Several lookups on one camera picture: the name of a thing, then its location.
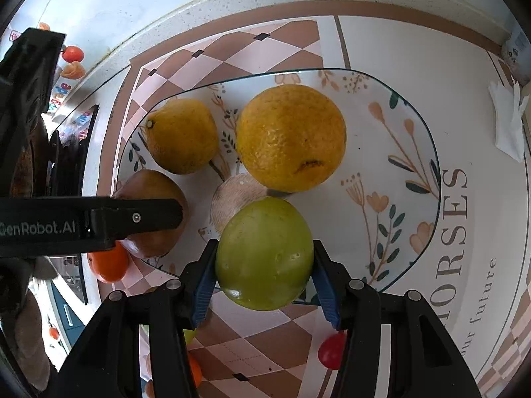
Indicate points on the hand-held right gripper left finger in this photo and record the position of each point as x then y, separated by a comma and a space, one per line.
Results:
205, 288

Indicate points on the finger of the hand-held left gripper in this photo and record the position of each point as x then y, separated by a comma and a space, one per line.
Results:
137, 217
25, 91

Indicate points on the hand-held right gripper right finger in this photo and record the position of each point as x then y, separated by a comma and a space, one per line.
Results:
325, 290

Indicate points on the red brown round fruit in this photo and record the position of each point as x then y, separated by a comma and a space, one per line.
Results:
149, 186

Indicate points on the green round fruit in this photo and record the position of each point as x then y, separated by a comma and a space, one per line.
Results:
263, 253
188, 336

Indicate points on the orange tangerine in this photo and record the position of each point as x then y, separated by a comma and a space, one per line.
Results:
195, 373
110, 267

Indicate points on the red cherry tomato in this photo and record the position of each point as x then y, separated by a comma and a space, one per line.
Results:
330, 352

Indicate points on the floral ceramic plate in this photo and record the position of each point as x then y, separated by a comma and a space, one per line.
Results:
373, 153

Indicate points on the checkered table mat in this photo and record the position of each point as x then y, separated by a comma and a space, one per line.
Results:
456, 298

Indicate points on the large yellow orange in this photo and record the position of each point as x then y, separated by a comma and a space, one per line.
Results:
290, 141

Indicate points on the white folded tissue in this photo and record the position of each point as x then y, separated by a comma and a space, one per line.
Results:
508, 128

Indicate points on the colourful character wall sticker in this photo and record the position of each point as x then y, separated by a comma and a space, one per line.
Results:
62, 89

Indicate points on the gold ingot wall sticker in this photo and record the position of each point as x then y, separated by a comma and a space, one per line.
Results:
45, 26
72, 71

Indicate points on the persimmon wall sticker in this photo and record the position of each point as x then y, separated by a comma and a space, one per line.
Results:
74, 54

